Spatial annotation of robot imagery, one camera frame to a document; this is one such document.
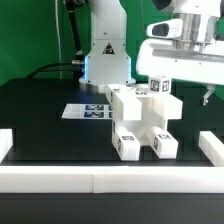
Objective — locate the white left fence block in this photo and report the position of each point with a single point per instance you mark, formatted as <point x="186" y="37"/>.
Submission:
<point x="6" y="142"/>

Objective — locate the white right fence bar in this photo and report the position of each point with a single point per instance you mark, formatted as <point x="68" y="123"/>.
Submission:
<point x="212" y="147"/>

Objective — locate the white fiducial marker sheet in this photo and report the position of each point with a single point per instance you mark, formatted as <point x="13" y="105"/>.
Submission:
<point x="87" y="111"/>

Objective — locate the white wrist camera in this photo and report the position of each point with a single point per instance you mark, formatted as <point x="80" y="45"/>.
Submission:
<point x="169" y="29"/>

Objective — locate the white chair seat part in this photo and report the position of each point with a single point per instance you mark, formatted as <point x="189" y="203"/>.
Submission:
<point x="137" y="128"/>

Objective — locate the white chair back part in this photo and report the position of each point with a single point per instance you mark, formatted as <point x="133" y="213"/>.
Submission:
<point x="134" y="103"/>

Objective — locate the white front fence bar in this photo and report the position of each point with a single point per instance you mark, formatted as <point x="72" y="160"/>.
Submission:
<point x="101" y="179"/>

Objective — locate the white fence bar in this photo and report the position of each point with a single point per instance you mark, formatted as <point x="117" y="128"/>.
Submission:
<point x="101" y="179"/>
<point x="212" y="147"/>

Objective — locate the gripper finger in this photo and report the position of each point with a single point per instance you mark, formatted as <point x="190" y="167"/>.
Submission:
<point x="210" y="90"/>

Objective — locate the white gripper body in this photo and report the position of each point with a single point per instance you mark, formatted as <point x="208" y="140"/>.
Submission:
<point x="159" y="57"/>

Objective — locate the white tagged cube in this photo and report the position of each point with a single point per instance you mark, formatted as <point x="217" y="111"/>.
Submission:
<point x="159" y="84"/>

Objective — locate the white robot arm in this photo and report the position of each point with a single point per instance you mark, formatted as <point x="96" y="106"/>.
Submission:
<point x="186" y="47"/>

